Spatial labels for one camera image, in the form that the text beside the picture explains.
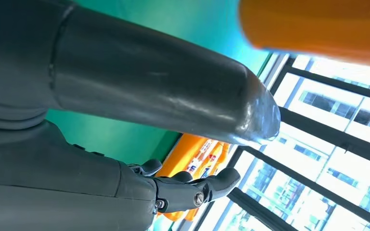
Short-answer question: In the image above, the black window frame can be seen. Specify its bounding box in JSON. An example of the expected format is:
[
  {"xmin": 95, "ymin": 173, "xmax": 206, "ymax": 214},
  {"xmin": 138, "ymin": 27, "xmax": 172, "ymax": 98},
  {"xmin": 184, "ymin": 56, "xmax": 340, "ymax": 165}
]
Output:
[{"xmin": 201, "ymin": 54, "xmax": 370, "ymax": 231}]

